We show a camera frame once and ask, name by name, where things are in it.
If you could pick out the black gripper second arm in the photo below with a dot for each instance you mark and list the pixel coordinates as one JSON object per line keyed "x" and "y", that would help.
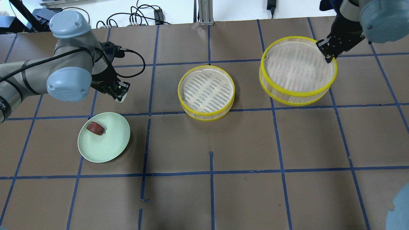
{"x": 104, "y": 77}

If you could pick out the black gripper first arm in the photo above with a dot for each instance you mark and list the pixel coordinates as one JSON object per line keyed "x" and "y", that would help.
{"x": 344, "y": 33}

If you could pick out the red-brown bun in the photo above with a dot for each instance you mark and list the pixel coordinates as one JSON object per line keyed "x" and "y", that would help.
{"x": 95, "y": 128}

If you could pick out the yellow steamer layer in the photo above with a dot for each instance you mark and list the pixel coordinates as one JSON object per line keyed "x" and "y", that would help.
{"x": 206, "y": 93}
{"x": 294, "y": 72}

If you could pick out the light green plate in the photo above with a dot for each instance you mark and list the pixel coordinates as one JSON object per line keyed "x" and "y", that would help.
{"x": 101, "y": 149}

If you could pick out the black power adapter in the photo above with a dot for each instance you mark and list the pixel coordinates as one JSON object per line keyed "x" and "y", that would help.
{"x": 271, "y": 5}

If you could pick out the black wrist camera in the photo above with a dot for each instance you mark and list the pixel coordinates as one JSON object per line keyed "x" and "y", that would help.
{"x": 112, "y": 51}

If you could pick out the aluminium frame post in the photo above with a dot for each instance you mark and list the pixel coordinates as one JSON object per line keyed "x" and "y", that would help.
{"x": 205, "y": 12}

